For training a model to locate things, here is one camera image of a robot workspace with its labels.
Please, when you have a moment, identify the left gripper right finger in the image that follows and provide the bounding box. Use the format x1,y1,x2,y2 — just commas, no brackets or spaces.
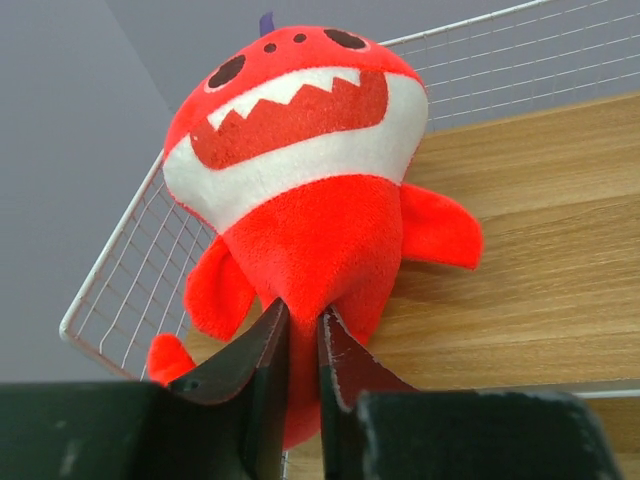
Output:
317,306,417,479

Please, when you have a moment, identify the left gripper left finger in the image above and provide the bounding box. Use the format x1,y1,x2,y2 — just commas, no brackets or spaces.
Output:
168,299,290,479

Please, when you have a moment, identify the red shark plush with face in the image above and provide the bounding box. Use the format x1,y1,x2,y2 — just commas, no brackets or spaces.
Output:
162,25,483,449

